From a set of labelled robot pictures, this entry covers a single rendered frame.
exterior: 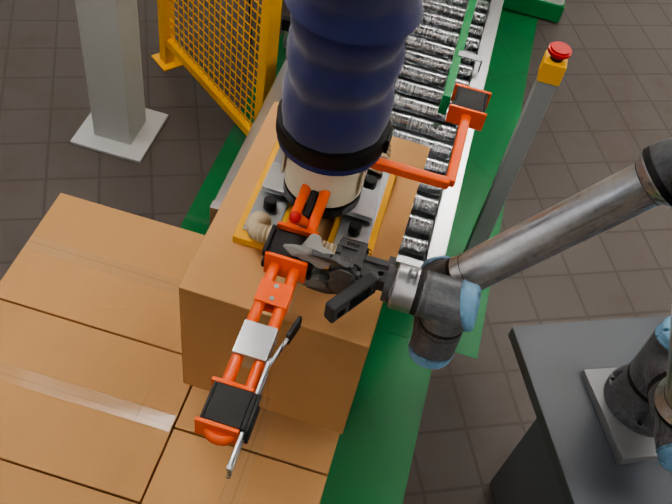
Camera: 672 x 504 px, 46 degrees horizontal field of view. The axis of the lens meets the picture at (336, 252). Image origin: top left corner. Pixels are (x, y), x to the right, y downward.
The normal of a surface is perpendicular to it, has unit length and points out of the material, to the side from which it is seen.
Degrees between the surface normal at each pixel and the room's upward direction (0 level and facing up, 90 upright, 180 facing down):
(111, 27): 90
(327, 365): 90
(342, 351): 90
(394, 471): 0
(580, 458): 0
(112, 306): 0
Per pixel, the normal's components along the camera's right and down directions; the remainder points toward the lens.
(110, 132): -0.25, 0.74
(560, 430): 0.13, -0.61
